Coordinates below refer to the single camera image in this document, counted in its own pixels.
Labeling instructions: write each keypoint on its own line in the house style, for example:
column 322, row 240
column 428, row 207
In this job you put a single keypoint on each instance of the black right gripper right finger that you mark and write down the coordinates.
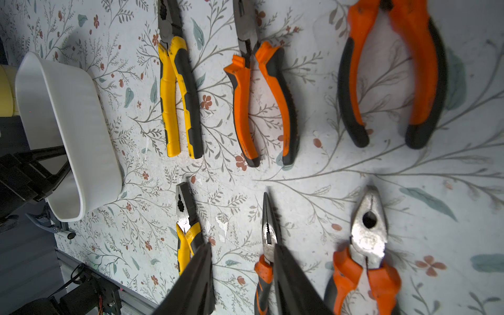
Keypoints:
column 294, row 291

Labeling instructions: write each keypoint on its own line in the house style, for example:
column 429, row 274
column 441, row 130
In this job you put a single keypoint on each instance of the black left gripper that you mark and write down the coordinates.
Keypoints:
column 24, row 179

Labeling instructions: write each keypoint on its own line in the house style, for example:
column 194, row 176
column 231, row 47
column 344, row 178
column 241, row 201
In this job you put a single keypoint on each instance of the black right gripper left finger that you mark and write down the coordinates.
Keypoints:
column 192, row 293

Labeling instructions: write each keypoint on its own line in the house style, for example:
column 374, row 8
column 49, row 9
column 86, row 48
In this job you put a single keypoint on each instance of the orange long nose pliers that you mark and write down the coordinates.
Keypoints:
column 264, row 267

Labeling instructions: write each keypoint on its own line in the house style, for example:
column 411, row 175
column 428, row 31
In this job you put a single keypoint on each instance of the large yellow black pliers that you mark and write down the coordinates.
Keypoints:
column 189, row 230

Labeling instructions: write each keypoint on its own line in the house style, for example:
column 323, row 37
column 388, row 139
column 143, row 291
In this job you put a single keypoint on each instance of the white plastic storage box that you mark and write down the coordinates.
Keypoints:
column 59, row 106

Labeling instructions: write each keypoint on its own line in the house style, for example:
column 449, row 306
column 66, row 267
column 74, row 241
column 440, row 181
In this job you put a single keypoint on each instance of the orange black combination pliers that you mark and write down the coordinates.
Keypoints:
column 365, row 252

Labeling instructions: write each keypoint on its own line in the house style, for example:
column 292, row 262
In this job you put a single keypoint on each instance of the small yellow handled pliers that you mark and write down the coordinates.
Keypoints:
column 176, row 73

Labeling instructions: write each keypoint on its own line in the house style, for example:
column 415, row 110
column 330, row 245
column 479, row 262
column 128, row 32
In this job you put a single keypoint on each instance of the floral table mat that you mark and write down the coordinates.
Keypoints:
column 444, row 203

